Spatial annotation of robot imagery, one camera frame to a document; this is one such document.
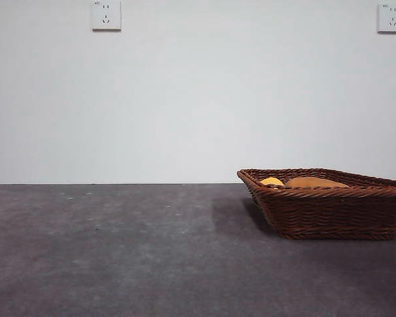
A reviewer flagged white wall socket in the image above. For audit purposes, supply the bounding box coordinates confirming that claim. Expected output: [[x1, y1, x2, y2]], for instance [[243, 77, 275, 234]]
[[377, 3, 396, 34], [91, 0, 122, 32]]

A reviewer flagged yellow corn cob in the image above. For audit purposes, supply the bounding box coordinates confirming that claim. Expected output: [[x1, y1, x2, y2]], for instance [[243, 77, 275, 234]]
[[259, 176, 285, 188]]

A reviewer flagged brown potato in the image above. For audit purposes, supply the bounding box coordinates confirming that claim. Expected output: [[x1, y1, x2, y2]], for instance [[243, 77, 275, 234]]
[[284, 177, 350, 189]]

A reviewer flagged brown woven wicker basket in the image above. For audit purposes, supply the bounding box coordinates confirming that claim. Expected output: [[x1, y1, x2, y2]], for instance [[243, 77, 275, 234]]
[[236, 168, 396, 241]]

